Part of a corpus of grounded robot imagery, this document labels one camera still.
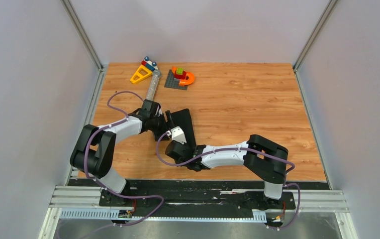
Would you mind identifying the black zip tool case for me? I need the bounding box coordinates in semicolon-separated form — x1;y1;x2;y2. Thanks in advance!
166;109;196;145

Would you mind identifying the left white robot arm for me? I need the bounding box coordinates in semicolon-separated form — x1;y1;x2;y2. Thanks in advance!
70;114;167;206

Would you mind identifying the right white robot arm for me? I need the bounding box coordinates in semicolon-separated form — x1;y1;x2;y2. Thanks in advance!
165;134;294;208

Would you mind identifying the grey building block baseplate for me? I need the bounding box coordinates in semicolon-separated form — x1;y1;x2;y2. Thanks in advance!
164;70;188;90

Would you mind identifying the orange curved toy block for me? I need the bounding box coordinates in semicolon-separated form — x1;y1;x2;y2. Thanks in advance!
172;66;195;86

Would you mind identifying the silver glitter cylinder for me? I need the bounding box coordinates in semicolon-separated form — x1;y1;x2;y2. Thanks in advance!
145;69;162;101

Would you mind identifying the yellow triangle toy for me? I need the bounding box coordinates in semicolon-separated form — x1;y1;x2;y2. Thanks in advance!
130;65;153;84

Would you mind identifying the red toy block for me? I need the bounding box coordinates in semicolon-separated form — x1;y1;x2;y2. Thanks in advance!
174;71;187;80

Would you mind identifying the green toy cube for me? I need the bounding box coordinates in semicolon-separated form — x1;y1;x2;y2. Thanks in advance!
176;67;184;75

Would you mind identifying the red blue toy car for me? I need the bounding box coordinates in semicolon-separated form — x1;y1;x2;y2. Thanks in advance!
141;56;158;72

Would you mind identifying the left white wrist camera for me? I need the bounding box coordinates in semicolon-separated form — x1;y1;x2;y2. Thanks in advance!
138;100;162;118

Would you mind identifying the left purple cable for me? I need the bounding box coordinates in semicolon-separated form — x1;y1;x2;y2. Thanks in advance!
83;91;165;228

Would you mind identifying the aluminium frame rail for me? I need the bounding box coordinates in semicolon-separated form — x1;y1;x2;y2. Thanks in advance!
61;0;104;71

